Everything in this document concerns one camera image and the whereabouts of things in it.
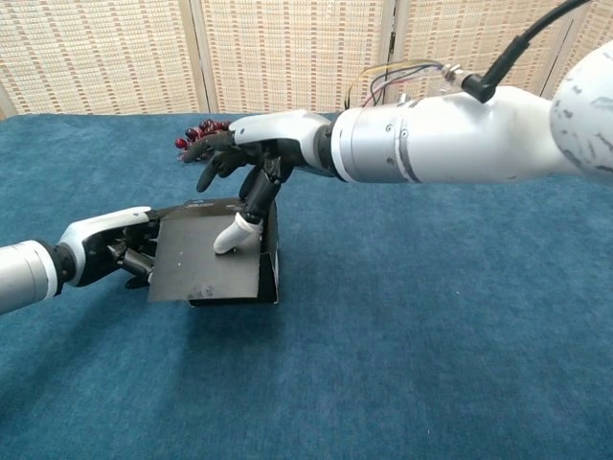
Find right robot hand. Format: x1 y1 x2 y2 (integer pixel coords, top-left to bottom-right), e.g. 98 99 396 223
184 109 339 255

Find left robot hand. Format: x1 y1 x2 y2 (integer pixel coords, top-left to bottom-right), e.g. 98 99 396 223
56 206 163 290

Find black cardboard box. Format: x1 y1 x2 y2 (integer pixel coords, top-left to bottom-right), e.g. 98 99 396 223
147 196 281 308

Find blue carpeted table surface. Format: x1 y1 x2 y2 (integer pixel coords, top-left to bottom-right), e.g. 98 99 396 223
0 112 613 460

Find dark red grape bunch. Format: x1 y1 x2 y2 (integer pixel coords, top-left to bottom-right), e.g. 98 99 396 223
173 118 235 164

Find beige woven folding screen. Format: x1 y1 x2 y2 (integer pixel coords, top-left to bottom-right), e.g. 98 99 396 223
0 0 613 121

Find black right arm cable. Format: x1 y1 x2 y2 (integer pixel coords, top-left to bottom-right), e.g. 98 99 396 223
462 0 593 103

